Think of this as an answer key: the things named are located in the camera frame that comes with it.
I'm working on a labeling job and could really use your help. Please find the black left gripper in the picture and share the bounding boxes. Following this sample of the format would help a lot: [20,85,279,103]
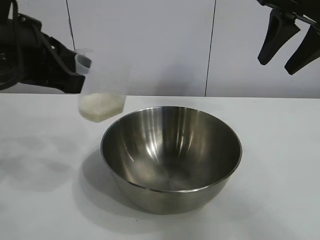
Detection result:
[24,31,92,95]

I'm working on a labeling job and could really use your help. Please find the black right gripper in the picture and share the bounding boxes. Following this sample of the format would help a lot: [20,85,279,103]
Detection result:
[256,0,320,76]

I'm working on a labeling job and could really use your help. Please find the clear plastic measuring cup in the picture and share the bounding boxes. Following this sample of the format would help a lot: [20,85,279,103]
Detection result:
[74,48,131,123]

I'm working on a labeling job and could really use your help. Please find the white rice grains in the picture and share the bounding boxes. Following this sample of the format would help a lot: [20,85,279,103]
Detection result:
[79,92,125,123]

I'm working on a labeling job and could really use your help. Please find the stainless steel mixing bowl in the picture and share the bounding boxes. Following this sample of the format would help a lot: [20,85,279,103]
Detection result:
[99,106,243,215]

